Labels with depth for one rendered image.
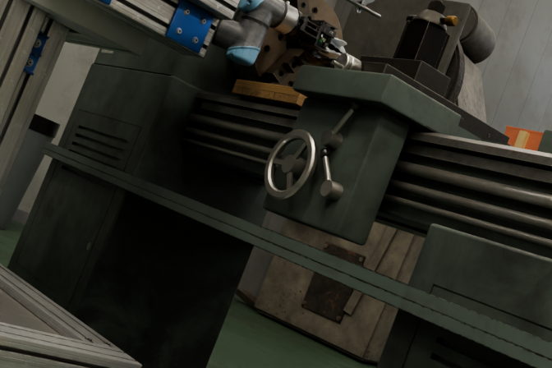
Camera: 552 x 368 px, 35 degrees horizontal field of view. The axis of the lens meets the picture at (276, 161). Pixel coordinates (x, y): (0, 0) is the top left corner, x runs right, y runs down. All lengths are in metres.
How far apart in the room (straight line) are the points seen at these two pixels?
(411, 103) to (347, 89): 0.13
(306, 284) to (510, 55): 4.13
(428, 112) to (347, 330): 3.88
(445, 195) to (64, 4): 0.83
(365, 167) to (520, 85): 7.59
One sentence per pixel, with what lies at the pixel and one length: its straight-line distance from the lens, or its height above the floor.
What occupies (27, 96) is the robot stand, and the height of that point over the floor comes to 0.64.
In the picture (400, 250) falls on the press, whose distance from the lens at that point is 5.46.
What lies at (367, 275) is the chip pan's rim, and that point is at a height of 0.55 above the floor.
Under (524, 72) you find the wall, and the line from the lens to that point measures 9.28.
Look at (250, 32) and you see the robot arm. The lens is 2.16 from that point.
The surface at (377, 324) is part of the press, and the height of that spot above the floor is 0.26.
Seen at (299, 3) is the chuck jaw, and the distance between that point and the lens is 2.44.
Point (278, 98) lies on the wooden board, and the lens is 2.14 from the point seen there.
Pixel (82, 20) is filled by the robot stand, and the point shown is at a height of 0.81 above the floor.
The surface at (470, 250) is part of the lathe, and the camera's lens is 1.48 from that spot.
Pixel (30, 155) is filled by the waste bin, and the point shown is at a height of 0.45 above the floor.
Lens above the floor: 0.57
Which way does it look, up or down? 4 degrees up
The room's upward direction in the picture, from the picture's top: 22 degrees clockwise
